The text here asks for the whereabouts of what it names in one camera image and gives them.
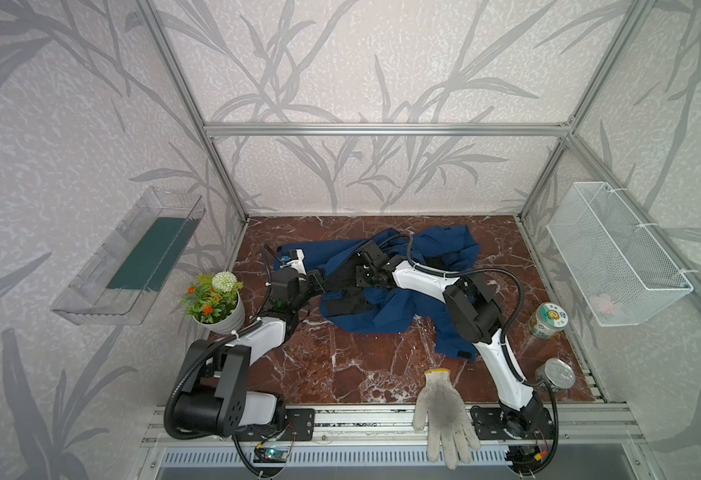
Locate silver tin can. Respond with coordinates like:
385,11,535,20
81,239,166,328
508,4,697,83
536,358,577,392

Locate blue jacket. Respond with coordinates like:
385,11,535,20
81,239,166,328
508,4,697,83
276,225,481,362

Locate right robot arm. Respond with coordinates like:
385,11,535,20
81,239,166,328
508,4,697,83
356,238,560,443

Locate clear plastic wall shelf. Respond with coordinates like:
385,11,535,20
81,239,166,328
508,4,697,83
50,187,206,326

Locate pink item in basket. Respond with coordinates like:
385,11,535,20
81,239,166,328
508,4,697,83
589,294,621,317

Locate white wire mesh basket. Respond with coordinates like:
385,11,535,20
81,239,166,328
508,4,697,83
547,182,694,327

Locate grey knit work glove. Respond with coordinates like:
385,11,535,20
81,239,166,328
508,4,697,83
412,369,481,470

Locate green circuit board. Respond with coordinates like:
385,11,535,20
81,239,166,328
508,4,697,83
254,446,290,463

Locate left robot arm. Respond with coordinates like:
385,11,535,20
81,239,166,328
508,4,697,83
164,267,324,440

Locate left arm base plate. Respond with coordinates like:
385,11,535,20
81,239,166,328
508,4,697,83
236,408,316,442

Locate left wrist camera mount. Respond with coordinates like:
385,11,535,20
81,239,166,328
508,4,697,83
278,249,306,276

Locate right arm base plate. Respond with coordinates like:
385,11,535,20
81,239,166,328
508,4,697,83
469,405,556,441

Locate potted artificial flower plant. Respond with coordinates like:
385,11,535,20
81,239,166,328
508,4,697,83
182,271,246,335

